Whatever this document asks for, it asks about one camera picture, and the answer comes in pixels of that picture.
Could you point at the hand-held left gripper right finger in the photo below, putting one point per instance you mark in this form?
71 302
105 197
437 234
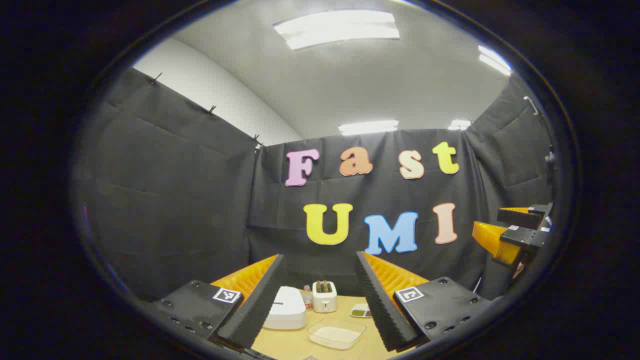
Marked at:
380 305

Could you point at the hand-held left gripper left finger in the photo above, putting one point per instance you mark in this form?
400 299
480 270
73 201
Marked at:
255 305

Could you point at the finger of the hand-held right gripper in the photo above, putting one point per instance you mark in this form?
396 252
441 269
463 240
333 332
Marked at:
522 217
492 240

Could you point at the white rice cooker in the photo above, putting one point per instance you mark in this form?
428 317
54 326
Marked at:
285 310

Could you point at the clear container of rice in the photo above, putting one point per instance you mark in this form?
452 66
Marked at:
337 334

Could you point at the white divided dish of grains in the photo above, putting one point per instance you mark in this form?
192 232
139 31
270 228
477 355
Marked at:
361 312

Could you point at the clear bottle with red label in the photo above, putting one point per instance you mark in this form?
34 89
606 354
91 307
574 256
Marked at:
307 299

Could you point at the white toaster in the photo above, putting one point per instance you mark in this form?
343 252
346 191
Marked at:
324 300

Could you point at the ceiling light panel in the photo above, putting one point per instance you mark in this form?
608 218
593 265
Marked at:
494 60
459 124
368 127
337 27

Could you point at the black backdrop cloth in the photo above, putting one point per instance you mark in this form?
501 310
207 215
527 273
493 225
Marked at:
175 200

